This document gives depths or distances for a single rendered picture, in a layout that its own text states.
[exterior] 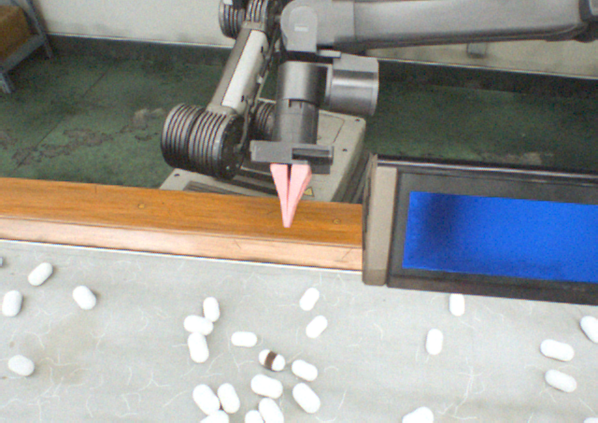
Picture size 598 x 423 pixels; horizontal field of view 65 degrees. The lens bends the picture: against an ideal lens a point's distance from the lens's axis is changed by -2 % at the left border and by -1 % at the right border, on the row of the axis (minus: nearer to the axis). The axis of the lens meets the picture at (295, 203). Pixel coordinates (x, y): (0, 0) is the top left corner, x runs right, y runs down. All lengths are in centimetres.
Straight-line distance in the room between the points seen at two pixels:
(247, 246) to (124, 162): 150
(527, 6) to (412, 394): 49
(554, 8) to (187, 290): 59
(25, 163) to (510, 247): 217
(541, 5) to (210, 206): 52
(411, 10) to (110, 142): 183
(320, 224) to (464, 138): 164
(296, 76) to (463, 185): 36
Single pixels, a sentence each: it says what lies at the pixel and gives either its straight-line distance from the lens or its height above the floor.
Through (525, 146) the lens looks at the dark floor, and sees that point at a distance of 236.
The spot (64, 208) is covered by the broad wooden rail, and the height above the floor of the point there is 77.
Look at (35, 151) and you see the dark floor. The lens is 239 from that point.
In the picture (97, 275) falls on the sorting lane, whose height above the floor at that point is 74.
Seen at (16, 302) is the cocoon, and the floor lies 76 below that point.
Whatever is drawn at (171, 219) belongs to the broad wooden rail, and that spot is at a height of 77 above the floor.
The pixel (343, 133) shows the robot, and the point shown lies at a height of 47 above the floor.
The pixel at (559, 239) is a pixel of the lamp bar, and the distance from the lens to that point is 31.
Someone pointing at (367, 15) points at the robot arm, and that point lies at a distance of 63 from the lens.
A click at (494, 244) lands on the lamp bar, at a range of 29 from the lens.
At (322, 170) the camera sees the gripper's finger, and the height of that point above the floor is 88.
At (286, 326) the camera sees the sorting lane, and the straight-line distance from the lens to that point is 63.
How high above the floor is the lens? 128
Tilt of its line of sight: 44 degrees down
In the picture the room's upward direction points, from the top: straight up
